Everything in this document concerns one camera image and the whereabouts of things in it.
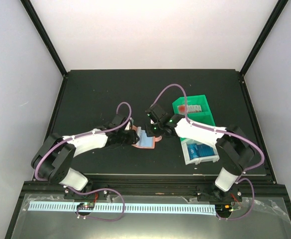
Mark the left frame post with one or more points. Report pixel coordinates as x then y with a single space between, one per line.
34 17

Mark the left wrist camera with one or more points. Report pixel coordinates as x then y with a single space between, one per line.
130 124

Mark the light blue slotted cable duct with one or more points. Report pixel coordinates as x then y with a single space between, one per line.
132 208

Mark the green storage bin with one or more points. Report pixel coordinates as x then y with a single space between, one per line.
204 117

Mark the blue cards stack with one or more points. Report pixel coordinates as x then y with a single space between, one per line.
199 150

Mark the pink card holder wallet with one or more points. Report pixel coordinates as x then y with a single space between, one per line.
145 142

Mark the black aluminium rail frame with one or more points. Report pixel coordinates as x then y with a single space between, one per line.
203 190

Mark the frame post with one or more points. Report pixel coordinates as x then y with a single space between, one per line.
270 23
34 17

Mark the white storage bin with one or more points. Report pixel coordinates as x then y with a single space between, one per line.
197 161

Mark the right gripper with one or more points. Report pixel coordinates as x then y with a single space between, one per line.
148 131

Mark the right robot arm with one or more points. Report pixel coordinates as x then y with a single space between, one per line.
233 151

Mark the right frame post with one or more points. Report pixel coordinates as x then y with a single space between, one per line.
270 23

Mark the red white cards stack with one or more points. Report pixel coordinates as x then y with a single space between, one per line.
189 109

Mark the small circuit board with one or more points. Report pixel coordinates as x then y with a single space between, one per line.
86 206

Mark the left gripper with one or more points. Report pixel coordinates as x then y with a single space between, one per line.
132 140

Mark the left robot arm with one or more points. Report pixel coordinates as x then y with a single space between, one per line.
52 162

